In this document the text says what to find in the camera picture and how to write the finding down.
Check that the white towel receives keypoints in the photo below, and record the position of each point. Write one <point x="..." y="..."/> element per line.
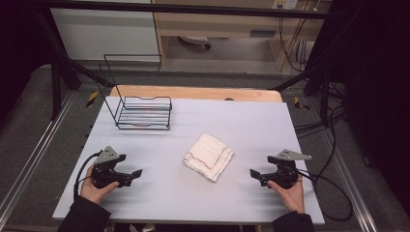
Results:
<point x="208" y="156"/>

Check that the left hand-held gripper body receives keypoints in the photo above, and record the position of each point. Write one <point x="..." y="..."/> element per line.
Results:
<point x="105" y="156"/>

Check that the office chair base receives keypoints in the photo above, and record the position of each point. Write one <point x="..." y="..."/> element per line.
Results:
<point x="195" y="39"/>

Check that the black metal frame leg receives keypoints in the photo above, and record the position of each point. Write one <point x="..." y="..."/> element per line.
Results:
<point x="56" y="87"/>
<point x="325" y="93"/>

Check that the black metal frame crossbar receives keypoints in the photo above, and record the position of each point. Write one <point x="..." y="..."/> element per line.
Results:
<point x="180" y="8"/>

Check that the yellow black floor tape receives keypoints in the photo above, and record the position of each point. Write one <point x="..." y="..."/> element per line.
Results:
<point x="92" y="99"/>
<point x="300" y="103"/>

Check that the person's left hand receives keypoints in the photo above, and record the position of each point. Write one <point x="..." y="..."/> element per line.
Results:
<point x="92" y="191"/>

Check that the wooden table board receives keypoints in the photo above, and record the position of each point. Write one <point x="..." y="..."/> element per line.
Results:
<point x="199" y="92"/>

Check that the white wall socket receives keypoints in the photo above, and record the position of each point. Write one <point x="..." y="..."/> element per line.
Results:
<point x="285" y="4"/>

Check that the light wooden desk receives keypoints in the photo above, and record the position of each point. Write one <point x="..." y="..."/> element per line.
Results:
<point x="225" y="25"/>

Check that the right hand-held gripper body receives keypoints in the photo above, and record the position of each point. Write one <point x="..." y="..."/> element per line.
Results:
<point x="285" y="174"/>

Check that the white cabinet panel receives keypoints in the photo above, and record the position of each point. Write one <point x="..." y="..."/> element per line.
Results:
<point x="103" y="35"/>

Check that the dark curtain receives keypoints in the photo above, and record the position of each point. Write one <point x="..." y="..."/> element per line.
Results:
<point x="19" y="48"/>
<point x="377" y="80"/>

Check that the aluminium floor rail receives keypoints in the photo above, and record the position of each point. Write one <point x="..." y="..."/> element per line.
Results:
<point x="35" y="154"/>
<point x="351" y="183"/>

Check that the person's right hand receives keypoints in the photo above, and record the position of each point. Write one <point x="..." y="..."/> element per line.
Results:
<point x="291" y="196"/>

